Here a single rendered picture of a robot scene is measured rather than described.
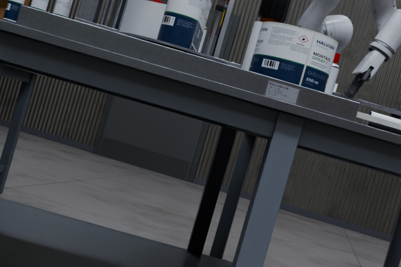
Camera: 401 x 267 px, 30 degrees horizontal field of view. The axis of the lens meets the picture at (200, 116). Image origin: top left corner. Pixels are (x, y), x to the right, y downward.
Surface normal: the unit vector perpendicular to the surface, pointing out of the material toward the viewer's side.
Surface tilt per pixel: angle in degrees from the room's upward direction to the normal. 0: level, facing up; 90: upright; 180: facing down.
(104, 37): 90
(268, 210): 90
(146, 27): 90
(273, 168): 90
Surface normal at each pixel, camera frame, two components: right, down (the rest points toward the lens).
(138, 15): -0.42, -0.13
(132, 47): 0.05, 0.00
